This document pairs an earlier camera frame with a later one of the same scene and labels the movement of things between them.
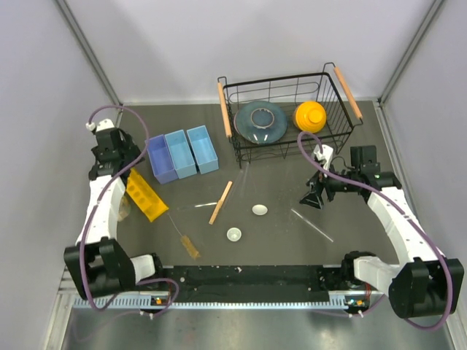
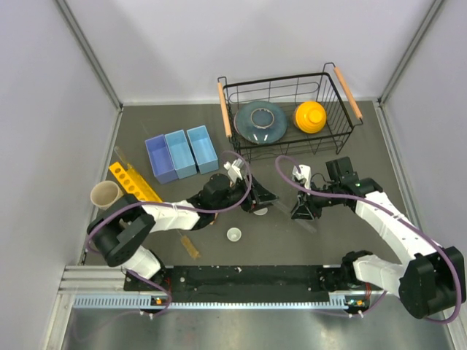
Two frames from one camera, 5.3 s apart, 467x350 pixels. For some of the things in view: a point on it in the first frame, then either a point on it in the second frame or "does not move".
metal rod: [309, 222] to [308, 224]
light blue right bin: [203, 149] does not move
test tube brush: [192, 250] does not move
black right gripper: [320, 180] to [306, 208]
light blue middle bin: [182, 153] does not move
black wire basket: [265, 117] does not move
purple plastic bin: [160, 159] does not move
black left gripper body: [130, 149] to [249, 202]
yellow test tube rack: [144, 197] does not move
